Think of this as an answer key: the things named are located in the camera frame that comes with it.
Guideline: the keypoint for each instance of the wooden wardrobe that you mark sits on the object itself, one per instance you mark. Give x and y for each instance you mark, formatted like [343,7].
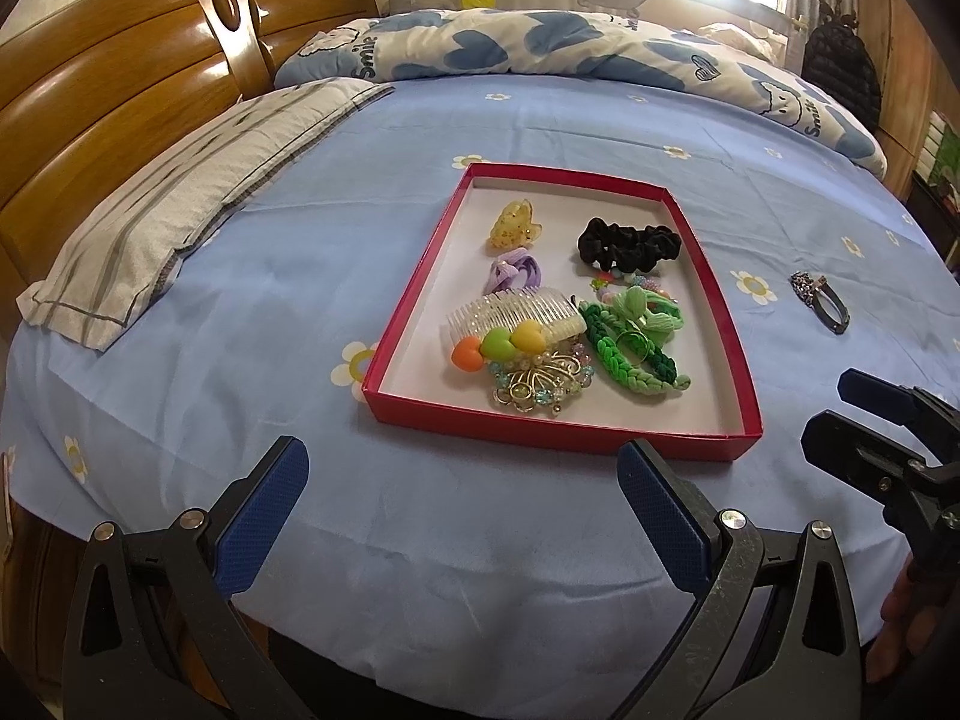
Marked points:
[900,37]

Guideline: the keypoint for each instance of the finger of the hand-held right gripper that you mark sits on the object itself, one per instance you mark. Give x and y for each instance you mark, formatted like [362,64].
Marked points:
[847,446]
[870,388]

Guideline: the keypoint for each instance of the blue heart printed quilt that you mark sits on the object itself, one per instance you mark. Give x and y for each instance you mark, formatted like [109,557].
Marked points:
[570,45]

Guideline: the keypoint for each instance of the yellow hair claw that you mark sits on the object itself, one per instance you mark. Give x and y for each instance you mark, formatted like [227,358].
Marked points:
[510,229]

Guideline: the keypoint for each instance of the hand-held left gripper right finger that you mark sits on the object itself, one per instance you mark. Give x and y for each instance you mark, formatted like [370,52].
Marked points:
[664,517]

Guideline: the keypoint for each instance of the gold pearl hair ornament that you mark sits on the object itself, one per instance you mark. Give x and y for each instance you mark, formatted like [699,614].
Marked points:
[532,386]

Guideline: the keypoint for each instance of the green braided headband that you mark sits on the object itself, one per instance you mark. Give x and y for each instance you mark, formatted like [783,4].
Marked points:
[622,360]

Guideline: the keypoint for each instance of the black scrunchie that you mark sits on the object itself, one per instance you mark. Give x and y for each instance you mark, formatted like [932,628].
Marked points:
[622,244]

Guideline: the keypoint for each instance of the wooden headboard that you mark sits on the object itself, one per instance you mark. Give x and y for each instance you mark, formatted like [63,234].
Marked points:
[112,105]

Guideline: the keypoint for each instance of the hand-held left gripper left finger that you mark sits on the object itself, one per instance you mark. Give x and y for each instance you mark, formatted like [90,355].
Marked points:
[259,517]

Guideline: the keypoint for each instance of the grey striped pillow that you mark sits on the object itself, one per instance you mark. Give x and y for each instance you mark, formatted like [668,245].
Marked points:
[172,195]

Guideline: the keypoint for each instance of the clear plastic hair comb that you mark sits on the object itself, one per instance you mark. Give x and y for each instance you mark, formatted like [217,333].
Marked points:
[517,315]

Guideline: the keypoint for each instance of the red cardboard box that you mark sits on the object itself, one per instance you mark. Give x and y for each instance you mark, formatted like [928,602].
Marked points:
[540,199]

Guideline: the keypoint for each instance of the heart shaped hair clip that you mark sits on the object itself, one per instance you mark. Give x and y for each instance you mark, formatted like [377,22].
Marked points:
[495,345]

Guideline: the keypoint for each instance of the black padded jacket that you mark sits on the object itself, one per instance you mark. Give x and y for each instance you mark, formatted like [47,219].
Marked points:
[844,67]

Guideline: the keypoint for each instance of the dark beaded hair clip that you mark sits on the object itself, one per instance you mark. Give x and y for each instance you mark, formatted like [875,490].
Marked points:
[832,319]

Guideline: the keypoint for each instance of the person's right hand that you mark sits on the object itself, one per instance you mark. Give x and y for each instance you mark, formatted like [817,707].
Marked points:
[900,622]

